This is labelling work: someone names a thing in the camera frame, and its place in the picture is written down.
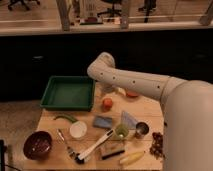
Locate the red apple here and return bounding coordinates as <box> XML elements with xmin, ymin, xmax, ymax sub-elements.
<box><xmin>102</xmin><ymin>98</ymin><xmax>113</xmax><ymax>110</ymax></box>

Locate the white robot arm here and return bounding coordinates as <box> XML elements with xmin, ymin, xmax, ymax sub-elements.
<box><xmin>87</xmin><ymin>52</ymin><xmax>213</xmax><ymax>171</ymax></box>

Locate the green plastic cup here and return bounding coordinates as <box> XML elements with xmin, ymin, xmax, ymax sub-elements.
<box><xmin>115</xmin><ymin>124</ymin><xmax>129</xmax><ymax>140</ymax></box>

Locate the white paper cup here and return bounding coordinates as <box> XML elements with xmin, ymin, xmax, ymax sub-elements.
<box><xmin>69</xmin><ymin>121</ymin><xmax>87</xmax><ymax>140</ymax></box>

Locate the metal cup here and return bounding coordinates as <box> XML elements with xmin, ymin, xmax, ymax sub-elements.
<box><xmin>135</xmin><ymin>122</ymin><xmax>149</xmax><ymax>139</ymax></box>

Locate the orange plastic bowl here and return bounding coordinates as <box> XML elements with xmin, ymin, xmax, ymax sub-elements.
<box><xmin>125</xmin><ymin>90</ymin><xmax>140</xmax><ymax>98</ymax></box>

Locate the blue sponge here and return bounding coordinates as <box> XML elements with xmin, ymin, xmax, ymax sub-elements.
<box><xmin>93</xmin><ymin>116</ymin><xmax>112</xmax><ymax>129</ymax></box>

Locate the grey folded cloth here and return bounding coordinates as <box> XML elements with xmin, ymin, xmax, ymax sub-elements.
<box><xmin>121</xmin><ymin>111</ymin><xmax>138</xmax><ymax>130</ymax></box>

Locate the green plastic tray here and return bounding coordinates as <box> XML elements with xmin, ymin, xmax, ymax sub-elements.
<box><xmin>40</xmin><ymin>76</ymin><xmax>95</xmax><ymax>111</ymax></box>

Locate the green chili pepper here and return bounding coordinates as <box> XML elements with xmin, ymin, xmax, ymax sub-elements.
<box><xmin>53</xmin><ymin>115</ymin><xmax>78</xmax><ymax>123</ymax></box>

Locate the brown scrub sponge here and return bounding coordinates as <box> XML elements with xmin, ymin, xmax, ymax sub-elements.
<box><xmin>100</xmin><ymin>142</ymin><xmax>125</xmax><ymax>160</ymax></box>

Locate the metal fork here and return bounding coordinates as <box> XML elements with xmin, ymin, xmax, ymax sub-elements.
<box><xmin>57</xmin><ymin>129</ymin><xmax>75</xmax><ymax>157</ymax></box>

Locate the yellow banana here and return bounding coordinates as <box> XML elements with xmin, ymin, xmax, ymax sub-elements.
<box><xmin>119</xmin><ymin>151</ymin><xmax>145</xmax><ymax>165</ymax></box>

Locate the dark grape bunch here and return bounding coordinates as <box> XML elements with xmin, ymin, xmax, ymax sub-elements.
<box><xmin>149</xmin><ymin>132</ymin><xmax>163</xmax><ymax>159</ymax></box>

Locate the dark purple bowl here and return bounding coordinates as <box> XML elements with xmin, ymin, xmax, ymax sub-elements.
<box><xmin>23</xmin><ymin>131</ymin><xmax>52</xmax><ymax>160</ymax></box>

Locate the white handled brush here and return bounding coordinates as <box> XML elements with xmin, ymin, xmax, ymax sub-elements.
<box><xmin>75</xmin><ymin>129</ymin><xmax>114</xmax><ymax>164</ymax></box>

